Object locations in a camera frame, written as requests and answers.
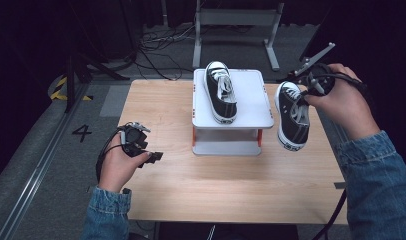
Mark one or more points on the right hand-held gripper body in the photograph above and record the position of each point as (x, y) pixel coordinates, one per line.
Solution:
(325, 81)

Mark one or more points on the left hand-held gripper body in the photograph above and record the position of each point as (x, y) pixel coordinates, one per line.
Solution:
(134, 138)

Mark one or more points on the black canvas sneaker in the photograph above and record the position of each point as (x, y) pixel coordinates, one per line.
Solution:
(221, 96)
(292, 120)

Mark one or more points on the white two-tier shoe rack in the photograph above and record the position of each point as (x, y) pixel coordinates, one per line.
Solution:
(251, 100)

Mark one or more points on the person's left hand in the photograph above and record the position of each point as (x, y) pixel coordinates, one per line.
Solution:
(119, 170)

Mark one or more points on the person's right hand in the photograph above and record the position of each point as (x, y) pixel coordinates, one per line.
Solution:
(347, 103)

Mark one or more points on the yellow and black striped tape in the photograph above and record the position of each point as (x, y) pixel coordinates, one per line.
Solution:
(57, 95)

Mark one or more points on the grey tape piece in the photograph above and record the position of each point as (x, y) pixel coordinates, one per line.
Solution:
(340, 185)

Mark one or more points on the person's dark clothing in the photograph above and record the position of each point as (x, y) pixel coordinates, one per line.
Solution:
(231, 233)

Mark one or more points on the grey metal pole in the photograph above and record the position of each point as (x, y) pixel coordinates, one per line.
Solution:
(164, 13)

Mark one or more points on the grey metal stand frame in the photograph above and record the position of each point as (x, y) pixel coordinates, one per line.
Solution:
(237, 16)

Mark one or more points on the metal floor rail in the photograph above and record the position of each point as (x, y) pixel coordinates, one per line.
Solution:
(34, 173)

